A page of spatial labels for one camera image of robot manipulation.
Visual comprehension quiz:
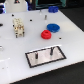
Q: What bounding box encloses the red gear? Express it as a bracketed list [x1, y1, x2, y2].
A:
[41, 30, 51, 39]

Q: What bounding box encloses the blue gear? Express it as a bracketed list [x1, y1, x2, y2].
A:
[47, 23, 60, 33]

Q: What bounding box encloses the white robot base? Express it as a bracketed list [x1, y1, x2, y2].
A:
[5, 0, 27, 13]

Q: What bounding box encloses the right metal peg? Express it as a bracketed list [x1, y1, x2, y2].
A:
[50, 47, 54, 56]

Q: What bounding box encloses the beige connector block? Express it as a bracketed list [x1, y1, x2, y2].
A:
[13, 18, 24, 37]

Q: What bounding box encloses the small blue part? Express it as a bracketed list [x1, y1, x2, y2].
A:
[48, 6, 58, 13]

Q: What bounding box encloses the black-framed peg base plate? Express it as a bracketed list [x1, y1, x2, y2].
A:
[26, 46, 66, 68]

